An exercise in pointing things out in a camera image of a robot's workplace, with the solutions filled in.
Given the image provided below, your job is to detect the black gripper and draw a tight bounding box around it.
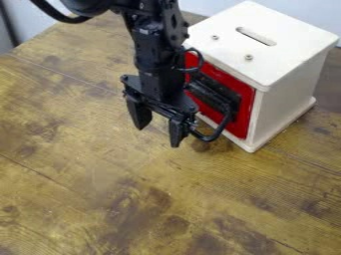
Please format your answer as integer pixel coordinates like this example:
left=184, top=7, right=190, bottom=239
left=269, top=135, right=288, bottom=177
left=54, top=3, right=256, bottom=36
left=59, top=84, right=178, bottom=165
left=122, top=28, right=197, bottom=147

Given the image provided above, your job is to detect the white wooden cabinet box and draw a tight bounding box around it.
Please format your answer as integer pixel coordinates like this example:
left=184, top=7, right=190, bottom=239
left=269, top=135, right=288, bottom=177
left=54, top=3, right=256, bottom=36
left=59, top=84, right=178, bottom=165
left=185, top=1, right=339, bottom=152

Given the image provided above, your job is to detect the black drawer handle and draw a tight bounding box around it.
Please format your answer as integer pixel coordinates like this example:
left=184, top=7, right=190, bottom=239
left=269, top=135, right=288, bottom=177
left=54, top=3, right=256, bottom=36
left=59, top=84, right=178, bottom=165
left=185, top=72, right=241, bottom=142

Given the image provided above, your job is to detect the dark vertical post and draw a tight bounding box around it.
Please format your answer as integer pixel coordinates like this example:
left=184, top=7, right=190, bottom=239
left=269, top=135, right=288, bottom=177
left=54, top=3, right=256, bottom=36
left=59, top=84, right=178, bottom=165
left=0, top=0, right=21, bottom=47

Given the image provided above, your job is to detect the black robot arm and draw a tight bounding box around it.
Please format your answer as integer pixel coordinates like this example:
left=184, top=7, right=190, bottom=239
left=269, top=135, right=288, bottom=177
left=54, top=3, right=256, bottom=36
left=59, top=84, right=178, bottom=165
left=30, top=0, right=197, bottom=147

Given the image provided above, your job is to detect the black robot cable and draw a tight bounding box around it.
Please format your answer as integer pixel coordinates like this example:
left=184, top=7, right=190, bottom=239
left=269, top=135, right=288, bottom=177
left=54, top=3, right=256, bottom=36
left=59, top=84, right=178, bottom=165
left=30, top=0, right=93, bottom=24

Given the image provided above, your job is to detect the red drawer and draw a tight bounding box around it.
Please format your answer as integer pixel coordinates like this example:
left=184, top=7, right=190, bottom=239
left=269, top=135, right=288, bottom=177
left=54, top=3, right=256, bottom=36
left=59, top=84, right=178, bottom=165
left=185, top=61, right=256, bottom=141

